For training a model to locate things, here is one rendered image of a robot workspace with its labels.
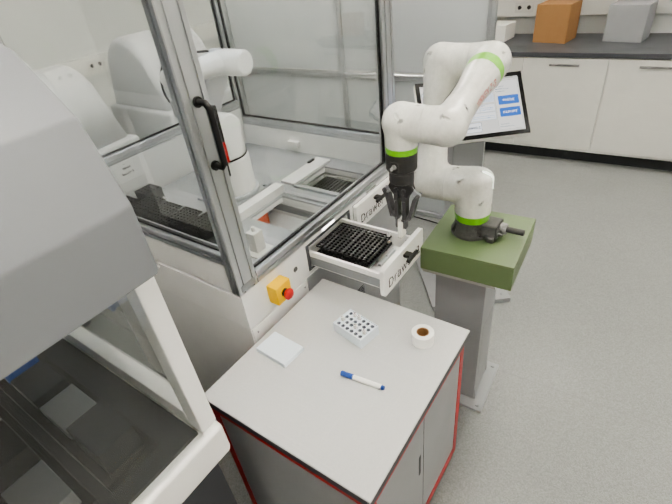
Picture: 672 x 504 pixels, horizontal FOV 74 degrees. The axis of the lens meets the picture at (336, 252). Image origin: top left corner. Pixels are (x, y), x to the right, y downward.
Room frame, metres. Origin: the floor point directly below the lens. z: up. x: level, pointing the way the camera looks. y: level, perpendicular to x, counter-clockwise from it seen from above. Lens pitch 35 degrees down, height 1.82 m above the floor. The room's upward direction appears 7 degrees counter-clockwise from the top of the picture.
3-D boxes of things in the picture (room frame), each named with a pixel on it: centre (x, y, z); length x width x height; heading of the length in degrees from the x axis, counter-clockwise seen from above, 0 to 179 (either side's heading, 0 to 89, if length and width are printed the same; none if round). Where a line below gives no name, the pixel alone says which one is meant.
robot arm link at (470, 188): (1.40, -0.51, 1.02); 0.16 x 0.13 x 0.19; 56
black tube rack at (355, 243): (1.37, -0.07, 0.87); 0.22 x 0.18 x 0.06; 51
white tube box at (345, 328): (1.04, -0.03, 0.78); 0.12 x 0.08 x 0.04; 40
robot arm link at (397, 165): (1.20, -0.22, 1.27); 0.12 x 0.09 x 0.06; 141
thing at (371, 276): (1.37, -0.06, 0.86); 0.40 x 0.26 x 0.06; 51
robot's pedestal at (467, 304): (1.39, -0.52, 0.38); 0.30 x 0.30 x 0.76; 55
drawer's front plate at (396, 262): (1.24, -0.23, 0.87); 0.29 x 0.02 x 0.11; 141
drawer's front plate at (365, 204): (1.68, -0.19, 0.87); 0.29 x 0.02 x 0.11; 141
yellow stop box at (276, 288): (1.16, 0.20, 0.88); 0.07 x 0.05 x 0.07; 141
